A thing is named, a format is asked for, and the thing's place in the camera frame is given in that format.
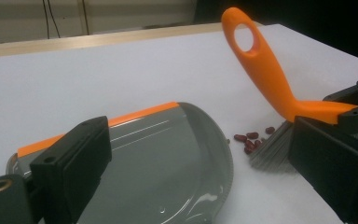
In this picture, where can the wooden table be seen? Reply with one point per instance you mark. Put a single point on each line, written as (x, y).
(74, 42)

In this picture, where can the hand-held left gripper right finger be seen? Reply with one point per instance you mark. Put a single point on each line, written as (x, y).
(338, 168)

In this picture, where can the black curtain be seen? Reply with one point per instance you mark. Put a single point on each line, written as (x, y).
(307, 18)

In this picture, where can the white table board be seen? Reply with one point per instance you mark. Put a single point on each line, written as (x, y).
(105, 77)

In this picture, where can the red beans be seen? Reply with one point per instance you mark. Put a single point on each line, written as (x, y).
(250, 140)

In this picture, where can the grey dustpan with orange lip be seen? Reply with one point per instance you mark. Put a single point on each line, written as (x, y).
(155, 161)

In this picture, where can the orange brush with grey bristles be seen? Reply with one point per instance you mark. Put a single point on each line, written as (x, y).
(267, 71)

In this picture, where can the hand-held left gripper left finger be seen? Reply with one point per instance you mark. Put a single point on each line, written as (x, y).
(74, 161)

